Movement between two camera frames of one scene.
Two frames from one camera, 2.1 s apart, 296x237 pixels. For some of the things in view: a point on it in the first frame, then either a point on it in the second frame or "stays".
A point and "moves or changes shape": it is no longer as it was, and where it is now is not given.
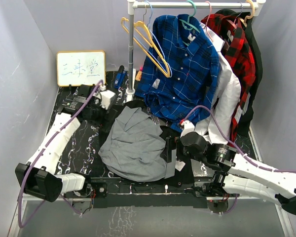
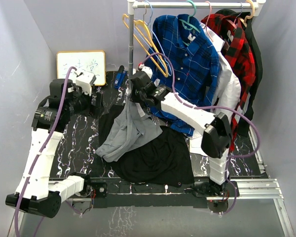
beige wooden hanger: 248,17 stays
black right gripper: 166,153 → 133,96
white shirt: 228,94 stays
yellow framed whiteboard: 80,68 stays
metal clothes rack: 131,5 stays
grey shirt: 134,148 moves or changes shape
